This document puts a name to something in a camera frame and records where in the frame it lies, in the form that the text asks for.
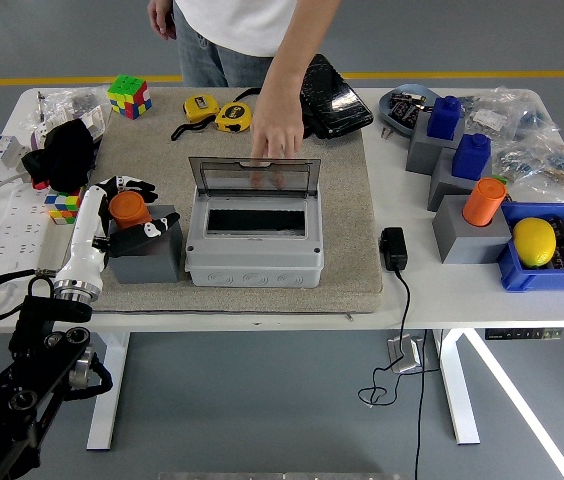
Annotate grey holder block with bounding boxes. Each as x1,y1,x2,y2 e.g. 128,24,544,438
432,194,513,265
426,147,493,212
405,112,466,176

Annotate clear bag of resistors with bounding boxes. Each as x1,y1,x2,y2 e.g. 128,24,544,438
491,135,564,196

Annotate grey-brown mat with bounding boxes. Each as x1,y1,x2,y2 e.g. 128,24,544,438
55,87,384,315

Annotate small colourful puzzle cube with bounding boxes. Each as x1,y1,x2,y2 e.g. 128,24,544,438
44,187,86,225

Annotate blue-grey shallow dish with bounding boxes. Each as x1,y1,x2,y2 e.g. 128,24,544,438
378,83,443,137

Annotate grey block with round hole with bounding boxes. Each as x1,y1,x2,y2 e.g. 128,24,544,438
105,203,184,285

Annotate grey electrical box with lid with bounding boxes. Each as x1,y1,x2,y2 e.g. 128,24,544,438
184,156,325,288

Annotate clear bag of white parts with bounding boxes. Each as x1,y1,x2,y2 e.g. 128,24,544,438
463,95,513,142

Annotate white table leg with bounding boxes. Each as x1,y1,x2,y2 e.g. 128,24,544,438
431,328,482,446
85,330,132,451

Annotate black cloth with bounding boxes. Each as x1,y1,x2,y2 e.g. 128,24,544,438
20,118,99,194

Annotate black pouch with strap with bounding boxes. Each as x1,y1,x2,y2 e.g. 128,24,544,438
234,53,375,141

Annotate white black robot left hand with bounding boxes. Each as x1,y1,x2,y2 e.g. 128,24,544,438
54,174,182,290

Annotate large colourful puzzle cube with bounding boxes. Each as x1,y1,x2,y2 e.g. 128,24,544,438
106,73,153,121

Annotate orange cylinder battery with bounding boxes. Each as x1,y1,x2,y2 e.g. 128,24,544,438
462,177,507,227
108,191,152,232

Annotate clear bags of small parts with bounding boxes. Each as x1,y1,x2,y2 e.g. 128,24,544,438
36,87,113,146

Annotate white power strip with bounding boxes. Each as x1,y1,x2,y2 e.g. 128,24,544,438
0,182,71,282

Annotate dark component pack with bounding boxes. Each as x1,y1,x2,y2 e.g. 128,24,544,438
389,92,422,126

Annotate yellow tape measure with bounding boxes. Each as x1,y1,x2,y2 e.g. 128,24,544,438
214,101,253,134
170,94,222,142

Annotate black power adapter plug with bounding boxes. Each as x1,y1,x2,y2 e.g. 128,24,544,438
379,226,409,273

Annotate person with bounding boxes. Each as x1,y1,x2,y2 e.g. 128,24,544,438
146,0,343,162

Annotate black table control panel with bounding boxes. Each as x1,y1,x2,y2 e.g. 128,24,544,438
484,327,564,341

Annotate thin black adapter cord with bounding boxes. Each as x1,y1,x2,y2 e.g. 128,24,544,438
357,269,443,407

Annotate person's left hand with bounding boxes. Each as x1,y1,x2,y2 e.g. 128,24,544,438
250,97,306,161

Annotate black hanging cable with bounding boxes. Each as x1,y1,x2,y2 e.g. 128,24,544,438
413,328,429,480

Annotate clear bag of blue parts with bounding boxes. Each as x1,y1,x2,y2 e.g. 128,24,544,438
506,86,563,147

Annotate blue square bottle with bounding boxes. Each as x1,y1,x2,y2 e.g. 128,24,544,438
450,132,492,181
426,95,465,141

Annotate blue plastic bin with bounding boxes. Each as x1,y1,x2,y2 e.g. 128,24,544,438
496,201,564,294

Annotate yellow lemon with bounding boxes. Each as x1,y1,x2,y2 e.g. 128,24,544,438
512,217,558,268

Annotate silver metal bracket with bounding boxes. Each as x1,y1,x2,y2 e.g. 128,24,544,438
386,335,424,375

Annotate person's right hand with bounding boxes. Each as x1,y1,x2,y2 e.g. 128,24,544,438
146,0,178,41

